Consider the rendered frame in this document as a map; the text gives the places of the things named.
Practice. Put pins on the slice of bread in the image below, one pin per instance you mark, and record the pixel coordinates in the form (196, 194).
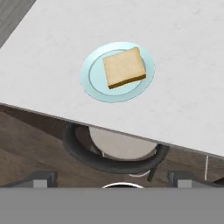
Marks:
(124, 67)

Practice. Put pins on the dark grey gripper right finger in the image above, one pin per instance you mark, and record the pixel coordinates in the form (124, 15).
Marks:
(182, 178)

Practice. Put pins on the black stool with white seat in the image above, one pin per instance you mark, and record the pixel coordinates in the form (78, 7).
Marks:
(119, 145)

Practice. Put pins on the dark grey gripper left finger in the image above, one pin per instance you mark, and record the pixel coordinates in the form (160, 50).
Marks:
(43, 178)

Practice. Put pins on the light blue plate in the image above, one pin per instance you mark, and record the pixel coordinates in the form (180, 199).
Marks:
(94, 78)

